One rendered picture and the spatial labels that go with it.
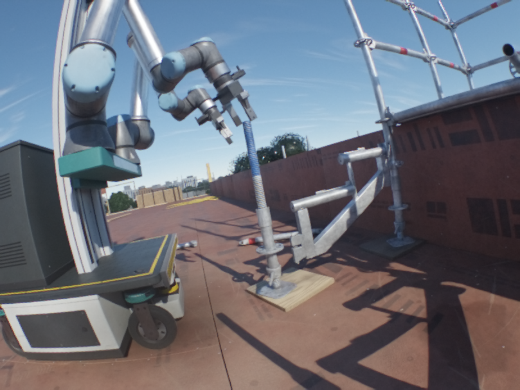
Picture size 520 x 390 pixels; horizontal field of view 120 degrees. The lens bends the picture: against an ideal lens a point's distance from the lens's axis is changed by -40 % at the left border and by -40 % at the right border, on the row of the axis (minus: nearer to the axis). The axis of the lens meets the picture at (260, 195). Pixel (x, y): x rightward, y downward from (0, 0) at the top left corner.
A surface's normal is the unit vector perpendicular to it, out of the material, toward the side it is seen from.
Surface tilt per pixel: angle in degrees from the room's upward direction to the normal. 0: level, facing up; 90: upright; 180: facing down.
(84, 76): 95
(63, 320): 90
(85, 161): 90
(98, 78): 95
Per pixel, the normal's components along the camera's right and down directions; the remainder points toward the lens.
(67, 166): 0.28, 0.03
